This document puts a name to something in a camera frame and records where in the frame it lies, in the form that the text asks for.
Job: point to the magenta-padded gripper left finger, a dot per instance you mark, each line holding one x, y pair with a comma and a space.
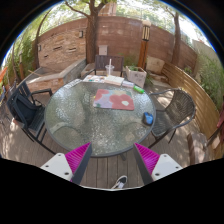
61, 165

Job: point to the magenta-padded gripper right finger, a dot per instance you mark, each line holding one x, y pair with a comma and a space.
161, 165

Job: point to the blue computer mouse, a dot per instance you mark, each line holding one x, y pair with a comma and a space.
148, 118

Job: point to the floral red mouse pad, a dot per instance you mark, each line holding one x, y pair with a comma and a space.
113, 99

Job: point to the brown wooden stool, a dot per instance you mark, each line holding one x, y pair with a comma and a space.
198, 146

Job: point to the grey wicker chair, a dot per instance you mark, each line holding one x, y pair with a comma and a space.
173, 113

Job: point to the black metal chair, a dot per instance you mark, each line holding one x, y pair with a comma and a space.
26, 110

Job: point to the green tube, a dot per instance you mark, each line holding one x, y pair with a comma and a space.
138, 89

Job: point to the white printed strip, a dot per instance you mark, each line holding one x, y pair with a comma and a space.
74, 83

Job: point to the stone raised planter bed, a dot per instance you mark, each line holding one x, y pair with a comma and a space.
50, 81

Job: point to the small pale booklet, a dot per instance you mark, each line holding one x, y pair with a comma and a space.
128, 83

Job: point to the white square planter box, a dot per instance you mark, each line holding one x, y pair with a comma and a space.
136, 77

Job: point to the colourful printed paper sheet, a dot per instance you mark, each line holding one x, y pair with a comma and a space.
94, 78

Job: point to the white closed book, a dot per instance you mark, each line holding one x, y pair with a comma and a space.
114, 80

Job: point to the beige stone slab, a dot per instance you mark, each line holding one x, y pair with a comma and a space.
155, 64

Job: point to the clear plastic cup with straw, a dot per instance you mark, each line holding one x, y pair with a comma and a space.
109, 69

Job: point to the dark brown wooden chair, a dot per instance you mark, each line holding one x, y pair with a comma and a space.
101, 61

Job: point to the slim straight tree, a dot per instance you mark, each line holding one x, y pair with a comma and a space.
176, 40

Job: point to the large forked tree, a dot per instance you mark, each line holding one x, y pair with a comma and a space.
91, 33

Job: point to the grey wall box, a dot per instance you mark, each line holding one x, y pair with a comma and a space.
103, 50

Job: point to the wooden garden lamp post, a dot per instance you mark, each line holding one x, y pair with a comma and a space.
144, 43

